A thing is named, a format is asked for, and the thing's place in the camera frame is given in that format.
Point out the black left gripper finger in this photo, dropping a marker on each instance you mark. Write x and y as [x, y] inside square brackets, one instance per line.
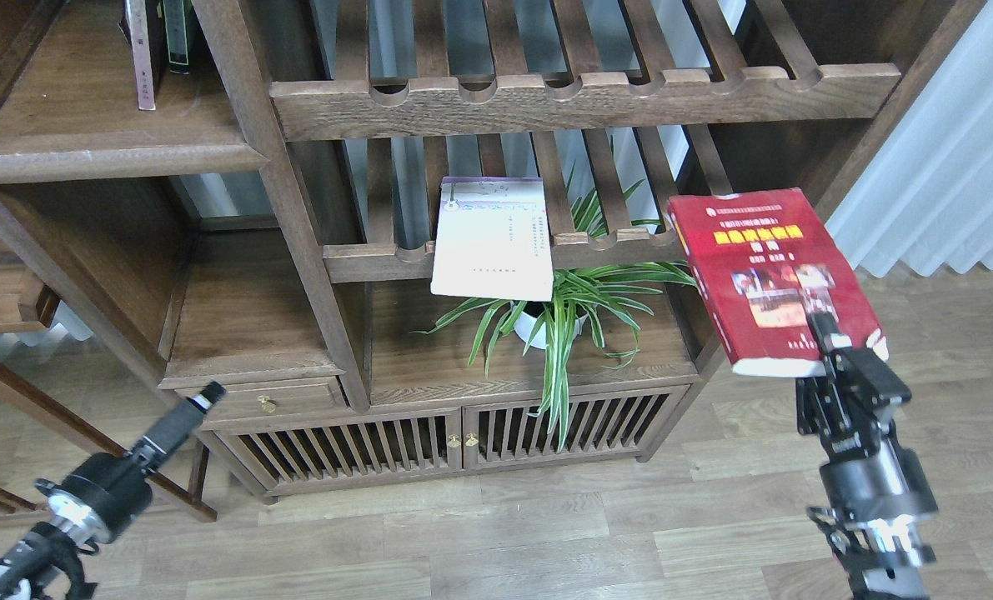
[167, 436]

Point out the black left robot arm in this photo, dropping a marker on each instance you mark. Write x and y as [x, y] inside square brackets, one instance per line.
[40, 556]

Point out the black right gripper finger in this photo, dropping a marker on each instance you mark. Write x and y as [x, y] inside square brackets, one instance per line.
[811, 418]
[861, 385]

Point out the dark wooden bookshelf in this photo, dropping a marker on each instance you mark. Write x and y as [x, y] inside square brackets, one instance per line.
[271, 224]

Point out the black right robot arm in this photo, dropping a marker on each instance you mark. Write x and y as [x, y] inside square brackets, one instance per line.
[883, 559]

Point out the white curtain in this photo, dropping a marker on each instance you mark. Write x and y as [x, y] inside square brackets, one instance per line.
[926, 200]

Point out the brass drawer knob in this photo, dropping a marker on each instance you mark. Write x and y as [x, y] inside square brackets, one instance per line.
[265, 403]

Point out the maroon book with white characters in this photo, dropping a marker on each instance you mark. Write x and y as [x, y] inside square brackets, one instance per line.
[144, 28]

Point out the white plant pot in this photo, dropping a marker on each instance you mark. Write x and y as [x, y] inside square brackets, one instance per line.
[531, 325]

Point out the green upright book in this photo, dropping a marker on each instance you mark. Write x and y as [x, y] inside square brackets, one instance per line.
[181, 30]

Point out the white and purple book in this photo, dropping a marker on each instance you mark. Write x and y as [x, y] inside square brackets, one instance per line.
[493, 239]

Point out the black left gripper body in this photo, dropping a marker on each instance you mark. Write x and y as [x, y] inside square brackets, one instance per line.
[104, 496]

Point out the red paperback book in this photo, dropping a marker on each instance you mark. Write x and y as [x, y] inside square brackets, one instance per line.
[761, 260]

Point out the green spider plant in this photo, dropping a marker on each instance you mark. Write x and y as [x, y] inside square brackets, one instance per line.
[611, 289]

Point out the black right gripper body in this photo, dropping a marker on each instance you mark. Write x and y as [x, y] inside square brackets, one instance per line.
[870, 477]

